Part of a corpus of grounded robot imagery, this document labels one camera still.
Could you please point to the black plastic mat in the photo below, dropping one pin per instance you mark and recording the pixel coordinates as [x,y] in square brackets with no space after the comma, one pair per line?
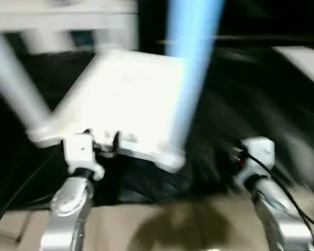
[261,115]

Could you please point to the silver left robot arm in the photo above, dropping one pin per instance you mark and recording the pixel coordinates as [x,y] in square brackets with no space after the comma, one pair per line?
[68,209]

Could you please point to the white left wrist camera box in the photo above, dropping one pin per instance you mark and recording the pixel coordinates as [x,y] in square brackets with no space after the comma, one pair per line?
[79,151]

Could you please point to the white sideboard cabinet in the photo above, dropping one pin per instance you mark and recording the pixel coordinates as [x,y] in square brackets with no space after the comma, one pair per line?
[52,21]

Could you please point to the white plastic table top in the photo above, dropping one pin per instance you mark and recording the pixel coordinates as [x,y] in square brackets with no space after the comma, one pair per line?
[125,99]

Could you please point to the black low shelf board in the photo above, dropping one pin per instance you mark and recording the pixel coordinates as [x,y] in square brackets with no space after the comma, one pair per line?
[261,38]

